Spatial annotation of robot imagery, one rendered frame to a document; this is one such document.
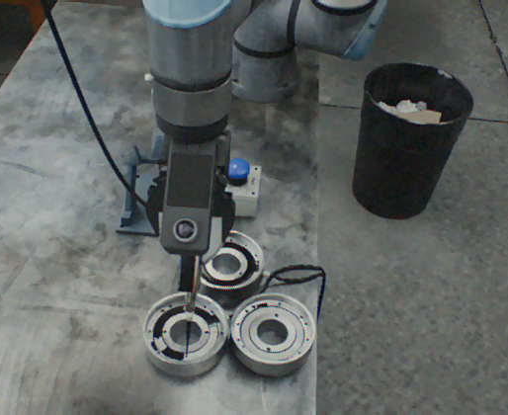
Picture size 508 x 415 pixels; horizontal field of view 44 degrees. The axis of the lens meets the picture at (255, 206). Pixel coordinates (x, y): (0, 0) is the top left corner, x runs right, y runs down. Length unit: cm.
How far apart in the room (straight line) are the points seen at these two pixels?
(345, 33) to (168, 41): 59
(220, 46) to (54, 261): 48
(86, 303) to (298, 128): 51
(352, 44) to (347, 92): 164
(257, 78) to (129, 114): 24
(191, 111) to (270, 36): 59
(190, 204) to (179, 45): 15
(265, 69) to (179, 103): 62
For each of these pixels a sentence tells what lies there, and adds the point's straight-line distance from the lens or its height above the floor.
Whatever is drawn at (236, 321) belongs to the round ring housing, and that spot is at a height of 83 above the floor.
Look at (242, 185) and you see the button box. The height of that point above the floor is 85.
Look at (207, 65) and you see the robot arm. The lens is 55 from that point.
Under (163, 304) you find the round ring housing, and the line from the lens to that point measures 82.
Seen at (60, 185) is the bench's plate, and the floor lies 80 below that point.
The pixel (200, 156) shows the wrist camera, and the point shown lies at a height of 110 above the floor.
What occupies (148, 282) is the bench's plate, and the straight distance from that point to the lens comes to 89.
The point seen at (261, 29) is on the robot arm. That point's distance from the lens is 114.
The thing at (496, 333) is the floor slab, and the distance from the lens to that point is 198.
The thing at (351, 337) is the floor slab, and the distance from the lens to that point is 183.
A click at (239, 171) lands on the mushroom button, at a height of 87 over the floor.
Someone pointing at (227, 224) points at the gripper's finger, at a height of 100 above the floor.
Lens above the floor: 149
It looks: 44 degrees down
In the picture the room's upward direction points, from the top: 5 degrees clockwise
